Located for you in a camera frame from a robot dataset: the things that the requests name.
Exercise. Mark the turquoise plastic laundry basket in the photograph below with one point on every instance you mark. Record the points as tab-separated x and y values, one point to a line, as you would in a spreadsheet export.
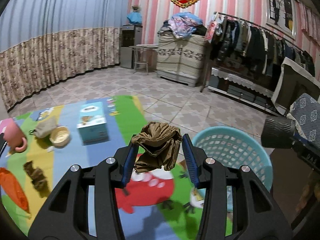
234	148

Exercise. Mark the low tv cabinet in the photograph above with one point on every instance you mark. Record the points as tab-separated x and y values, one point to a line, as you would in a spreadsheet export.
241	90

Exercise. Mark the small folding table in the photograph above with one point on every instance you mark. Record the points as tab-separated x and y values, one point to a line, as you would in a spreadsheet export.
141	55

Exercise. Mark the blue floral lace cloth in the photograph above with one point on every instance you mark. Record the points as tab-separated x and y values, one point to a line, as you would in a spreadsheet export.
305	112

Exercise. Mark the water dispenser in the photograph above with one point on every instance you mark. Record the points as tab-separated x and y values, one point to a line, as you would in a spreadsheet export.
131	35

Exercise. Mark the orange plastic bag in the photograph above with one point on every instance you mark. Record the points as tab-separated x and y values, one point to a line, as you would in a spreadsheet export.
13	189

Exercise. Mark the grey cloth pouch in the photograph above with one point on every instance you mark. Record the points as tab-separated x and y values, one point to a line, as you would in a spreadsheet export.
44	128

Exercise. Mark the clothes rack with garments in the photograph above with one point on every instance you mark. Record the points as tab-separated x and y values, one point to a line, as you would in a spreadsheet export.
251	52

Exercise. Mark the cabinet with patterned cover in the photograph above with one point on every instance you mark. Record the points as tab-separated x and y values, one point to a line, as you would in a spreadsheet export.
181	60

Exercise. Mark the pile of folded bedding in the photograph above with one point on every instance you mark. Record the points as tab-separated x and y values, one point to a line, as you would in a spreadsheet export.
182	25

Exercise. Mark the brown paper scrap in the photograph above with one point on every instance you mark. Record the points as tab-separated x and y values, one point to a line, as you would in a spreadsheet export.
38	179

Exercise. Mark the light blue tissue box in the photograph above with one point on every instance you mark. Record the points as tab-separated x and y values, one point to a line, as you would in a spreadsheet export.
92	123

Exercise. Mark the television with cloth cover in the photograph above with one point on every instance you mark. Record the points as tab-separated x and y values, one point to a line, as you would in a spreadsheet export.
294	80

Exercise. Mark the blue covered plant pot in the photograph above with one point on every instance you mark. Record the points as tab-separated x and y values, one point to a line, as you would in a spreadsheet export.
135	17

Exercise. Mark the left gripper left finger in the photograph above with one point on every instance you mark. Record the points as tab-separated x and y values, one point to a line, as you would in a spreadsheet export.
64	215

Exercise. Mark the framed wedding photo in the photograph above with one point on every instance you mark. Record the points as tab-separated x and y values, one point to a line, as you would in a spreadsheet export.
281	15

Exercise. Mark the colourful cartoon play mat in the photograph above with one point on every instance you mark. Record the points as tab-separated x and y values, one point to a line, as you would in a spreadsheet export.
156	205

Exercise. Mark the blue and floral curtain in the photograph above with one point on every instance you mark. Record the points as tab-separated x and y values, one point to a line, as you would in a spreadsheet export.
46	41

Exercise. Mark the pink mug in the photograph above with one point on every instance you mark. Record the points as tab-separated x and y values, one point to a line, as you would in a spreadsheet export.
15	137

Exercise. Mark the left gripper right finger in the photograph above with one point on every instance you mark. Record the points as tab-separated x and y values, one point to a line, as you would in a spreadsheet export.
237	205

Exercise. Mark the brown paper bag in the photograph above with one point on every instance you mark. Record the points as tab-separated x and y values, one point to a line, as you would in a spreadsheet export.
161	144

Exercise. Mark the cream round bowl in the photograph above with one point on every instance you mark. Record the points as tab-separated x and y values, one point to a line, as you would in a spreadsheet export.
60	136

